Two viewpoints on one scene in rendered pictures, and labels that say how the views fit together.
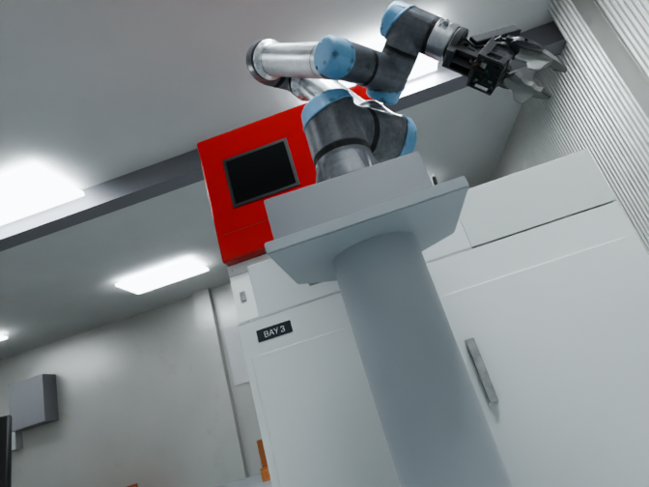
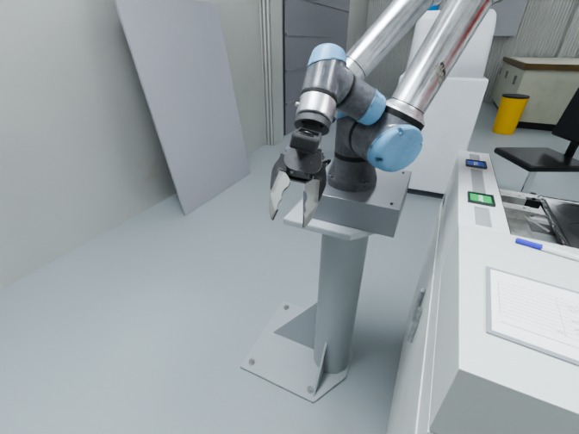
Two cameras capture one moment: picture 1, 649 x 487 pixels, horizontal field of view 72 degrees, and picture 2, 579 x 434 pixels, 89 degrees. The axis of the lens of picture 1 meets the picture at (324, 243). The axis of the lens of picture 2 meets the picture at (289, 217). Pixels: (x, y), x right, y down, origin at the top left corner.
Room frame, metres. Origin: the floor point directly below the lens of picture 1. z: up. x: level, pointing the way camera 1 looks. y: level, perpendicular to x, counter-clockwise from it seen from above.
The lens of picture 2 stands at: (0.92, -0.94, 1.29)
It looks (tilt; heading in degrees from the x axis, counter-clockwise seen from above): 31 degrees down; 111
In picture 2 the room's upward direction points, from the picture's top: straight up
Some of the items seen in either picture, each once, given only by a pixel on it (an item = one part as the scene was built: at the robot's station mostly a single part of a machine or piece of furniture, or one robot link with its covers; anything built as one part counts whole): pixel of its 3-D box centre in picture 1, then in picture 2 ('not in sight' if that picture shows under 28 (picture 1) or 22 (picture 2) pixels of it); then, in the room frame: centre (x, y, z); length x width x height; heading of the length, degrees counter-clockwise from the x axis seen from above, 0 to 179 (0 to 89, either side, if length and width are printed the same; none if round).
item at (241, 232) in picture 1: (315, 202); not in sight; (2.03, -0.02, 1.52); 0.81 x 0.75 x 0.60; 85
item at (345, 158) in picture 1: (348, 177); (352, 166); (0.79, -0.08, 0.96); 0.15 x 0.15 x 0.10
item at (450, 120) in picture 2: not in sight; (433, 108); (1.12, 2.25, 0.75); 0.79 x 0.68 x 1.50; 86
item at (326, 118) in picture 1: (335, 128); (357, 127); (0.79, -0.09, 1.08); 0.13 x 0.12 x 0.14; 130
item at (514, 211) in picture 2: not in sight; (511, 210); (1.22, -0.08, 0.89); 0.08 x 0.03 x 0.03; 175
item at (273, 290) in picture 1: (356, 262); (469, 203); (1.12, -0.07, 0.89); 0.55 x 0.09 x 0.14; 85
